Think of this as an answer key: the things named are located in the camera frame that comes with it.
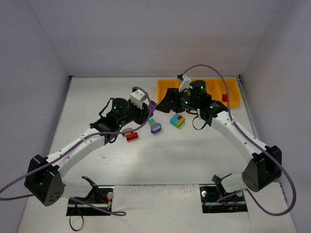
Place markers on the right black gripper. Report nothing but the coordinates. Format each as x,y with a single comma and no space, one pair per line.
175,100

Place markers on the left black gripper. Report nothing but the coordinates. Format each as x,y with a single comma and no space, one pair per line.
142,114

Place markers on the cupcake purple lego piece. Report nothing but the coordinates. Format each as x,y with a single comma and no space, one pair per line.
126,131

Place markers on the red two-by-four lego brick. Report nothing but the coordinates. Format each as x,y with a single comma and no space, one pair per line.
131,136

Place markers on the small red lego brick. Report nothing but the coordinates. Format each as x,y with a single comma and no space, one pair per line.
224,98

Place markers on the multicolor lego block assembly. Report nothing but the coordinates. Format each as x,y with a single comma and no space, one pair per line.
177,120

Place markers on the purple lego brick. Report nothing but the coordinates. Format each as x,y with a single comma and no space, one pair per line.
153,104

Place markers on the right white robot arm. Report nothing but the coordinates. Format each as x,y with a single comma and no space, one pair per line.
262,160

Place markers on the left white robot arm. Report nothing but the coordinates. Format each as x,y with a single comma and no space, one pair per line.
46,174

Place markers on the yellow divided container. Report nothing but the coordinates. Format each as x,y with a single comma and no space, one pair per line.
214,86

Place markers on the teal green purple lego stack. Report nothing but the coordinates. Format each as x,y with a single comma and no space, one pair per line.
155,127

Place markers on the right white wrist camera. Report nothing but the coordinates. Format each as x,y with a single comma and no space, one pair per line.
184,82

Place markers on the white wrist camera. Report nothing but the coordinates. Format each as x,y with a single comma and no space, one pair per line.
184,82
138,97

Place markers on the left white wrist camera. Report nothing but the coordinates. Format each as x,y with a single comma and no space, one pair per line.
138,97

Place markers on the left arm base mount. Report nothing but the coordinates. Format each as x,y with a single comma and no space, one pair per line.
102,200

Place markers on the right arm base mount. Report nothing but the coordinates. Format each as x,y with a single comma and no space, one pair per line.
211,204

